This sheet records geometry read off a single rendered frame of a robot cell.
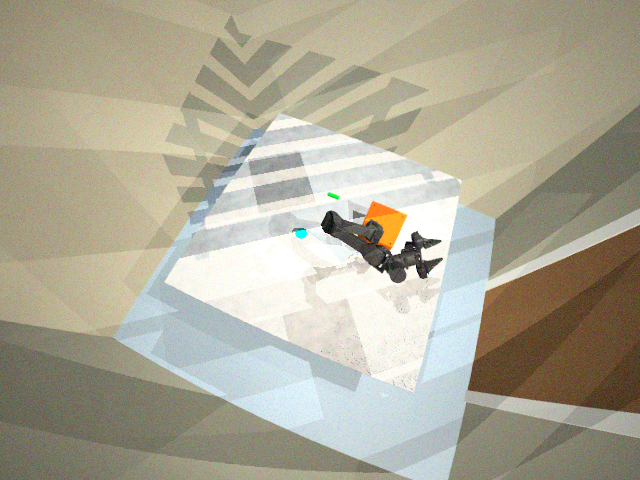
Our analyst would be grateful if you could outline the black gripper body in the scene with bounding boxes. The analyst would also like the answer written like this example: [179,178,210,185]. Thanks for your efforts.
[399,231,428,279]

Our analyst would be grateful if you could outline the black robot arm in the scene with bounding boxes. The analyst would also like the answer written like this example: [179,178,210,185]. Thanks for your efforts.
[321,210,406,283]

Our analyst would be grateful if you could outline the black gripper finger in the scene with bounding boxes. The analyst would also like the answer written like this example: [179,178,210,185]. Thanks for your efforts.
[423,257,443,274]
[420,234,442,250]

